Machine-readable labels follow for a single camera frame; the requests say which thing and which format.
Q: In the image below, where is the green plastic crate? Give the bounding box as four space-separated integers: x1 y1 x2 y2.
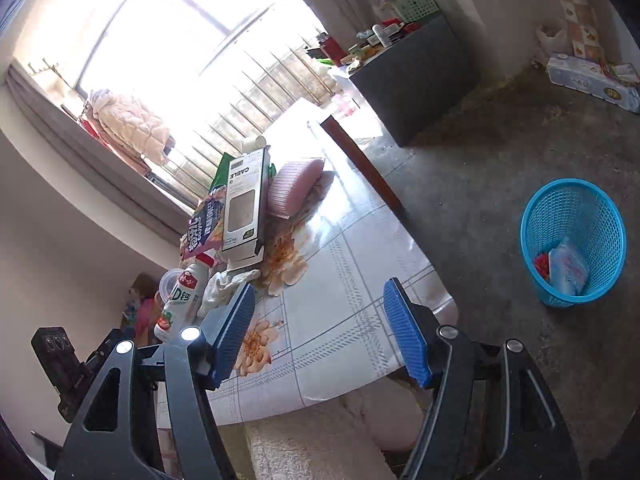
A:
391 0 442 24

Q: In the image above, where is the clear plastic bag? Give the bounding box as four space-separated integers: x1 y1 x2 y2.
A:
547 237 591 296

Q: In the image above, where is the grey cabinet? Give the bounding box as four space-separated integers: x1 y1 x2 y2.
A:
348 14 482 149

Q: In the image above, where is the white milk drink bottle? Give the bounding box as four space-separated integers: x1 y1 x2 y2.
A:
153 253 216 344

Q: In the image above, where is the clear plastic cup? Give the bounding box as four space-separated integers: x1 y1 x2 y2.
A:
158 268 184 307

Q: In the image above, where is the blue plastic basket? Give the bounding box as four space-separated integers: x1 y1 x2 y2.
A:
519 178 627 309

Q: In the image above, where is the grey cardboard cable box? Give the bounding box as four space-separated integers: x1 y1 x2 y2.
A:
220 147 271 266

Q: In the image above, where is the toilet paper pack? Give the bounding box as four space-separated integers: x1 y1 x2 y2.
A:
546 52 640 114

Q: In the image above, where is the red bottle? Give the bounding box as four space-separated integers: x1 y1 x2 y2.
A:
316 32 347 65

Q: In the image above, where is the pink padded jacket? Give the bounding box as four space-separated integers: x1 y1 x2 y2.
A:
86 88 172 167

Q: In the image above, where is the floral plastic tablecloth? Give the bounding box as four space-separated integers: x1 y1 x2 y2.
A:
205 97 458 428

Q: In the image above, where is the purple snack bag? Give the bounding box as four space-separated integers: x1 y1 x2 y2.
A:
180 184 230 262

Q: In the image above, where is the pink scrubbing sponge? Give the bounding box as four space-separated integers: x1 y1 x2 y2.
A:
266 158 326 219

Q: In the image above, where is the green snack bag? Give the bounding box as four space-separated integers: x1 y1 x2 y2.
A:
212 152 236 196

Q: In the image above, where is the crumpled white tissue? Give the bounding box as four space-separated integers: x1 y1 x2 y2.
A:
199 268 261 319

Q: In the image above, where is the white plastic bag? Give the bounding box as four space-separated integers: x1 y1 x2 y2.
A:
536 21 570 67

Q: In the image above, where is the pink toy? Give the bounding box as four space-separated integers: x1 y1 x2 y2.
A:
124 272 158 346

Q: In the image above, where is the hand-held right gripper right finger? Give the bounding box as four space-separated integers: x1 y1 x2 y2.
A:
383 277 583 480

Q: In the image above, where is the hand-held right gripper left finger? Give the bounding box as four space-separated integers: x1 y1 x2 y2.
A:
54 282 257 480

